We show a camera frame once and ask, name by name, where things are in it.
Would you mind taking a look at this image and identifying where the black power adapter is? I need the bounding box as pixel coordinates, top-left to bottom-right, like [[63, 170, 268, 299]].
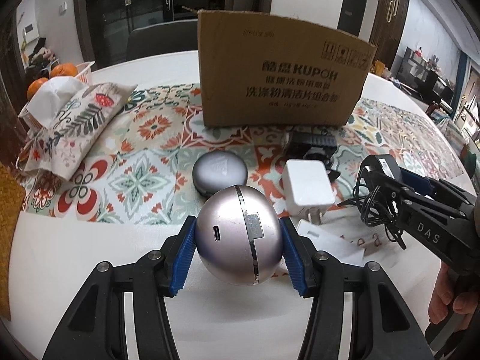
[[285, 132, 338, 166]]

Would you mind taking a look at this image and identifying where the black charger with cable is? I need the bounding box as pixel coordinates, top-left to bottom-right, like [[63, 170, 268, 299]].
[[337, 154, 407, 250]]

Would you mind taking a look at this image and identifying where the patterned table runner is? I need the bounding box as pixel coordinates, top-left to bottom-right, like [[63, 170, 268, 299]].
[[23, 84, 465, 224]]

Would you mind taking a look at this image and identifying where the brown cardboard box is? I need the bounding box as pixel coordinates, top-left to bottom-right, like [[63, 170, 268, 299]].
[[198, 10, 376, 127]]

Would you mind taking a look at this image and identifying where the dark grey oval case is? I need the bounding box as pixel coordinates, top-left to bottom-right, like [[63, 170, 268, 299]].
[[192, 150, 248, 198]]

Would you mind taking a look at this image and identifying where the yellow woven box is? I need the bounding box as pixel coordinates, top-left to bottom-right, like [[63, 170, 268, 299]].
[[0, 165, 25, 320]]

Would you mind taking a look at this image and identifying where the person's right hand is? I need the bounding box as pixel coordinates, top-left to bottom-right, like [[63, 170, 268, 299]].
[[428, 262, 479, 331]]

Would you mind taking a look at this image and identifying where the white paper sheet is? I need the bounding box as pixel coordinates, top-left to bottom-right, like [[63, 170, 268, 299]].
[[297, 219, 365, 267]]

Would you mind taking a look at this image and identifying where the white fruit basket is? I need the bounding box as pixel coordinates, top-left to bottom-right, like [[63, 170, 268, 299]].
[[75, 61, 95, 86]]

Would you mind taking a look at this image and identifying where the floral fabric tissue box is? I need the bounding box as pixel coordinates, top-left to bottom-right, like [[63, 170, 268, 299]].
[[17, 76, 137, 180]]

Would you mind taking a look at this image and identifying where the silver egg-shaped device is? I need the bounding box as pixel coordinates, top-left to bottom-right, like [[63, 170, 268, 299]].
[[195, 185, 283, 286]]

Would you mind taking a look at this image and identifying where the white storage shelf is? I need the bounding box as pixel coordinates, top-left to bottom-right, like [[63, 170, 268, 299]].
[[25, 37, 59, 81]]

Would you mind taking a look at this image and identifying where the orange fruit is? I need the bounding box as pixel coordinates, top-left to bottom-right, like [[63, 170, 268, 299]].
[[27, 77, 49, 101], [49, 63, 78, 78]]

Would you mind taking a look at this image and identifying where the orange fruit right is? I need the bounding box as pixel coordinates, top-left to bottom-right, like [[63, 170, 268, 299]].
[[49, 63, 78, 78]]

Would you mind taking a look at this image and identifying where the white power adapter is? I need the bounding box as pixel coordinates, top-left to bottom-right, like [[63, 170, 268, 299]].
[[281, 159, 335, 224]]

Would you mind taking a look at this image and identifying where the orange fruit front left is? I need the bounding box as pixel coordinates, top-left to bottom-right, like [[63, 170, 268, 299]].
[[27, 77, 49, 101]]

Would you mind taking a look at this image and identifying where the tv cabinet with clutter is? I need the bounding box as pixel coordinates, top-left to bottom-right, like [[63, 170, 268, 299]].
[[392, 47, 470, 116]]

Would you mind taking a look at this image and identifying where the black dining chair left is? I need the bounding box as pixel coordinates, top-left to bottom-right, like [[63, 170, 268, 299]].
[[126, 19, 198, 61]]

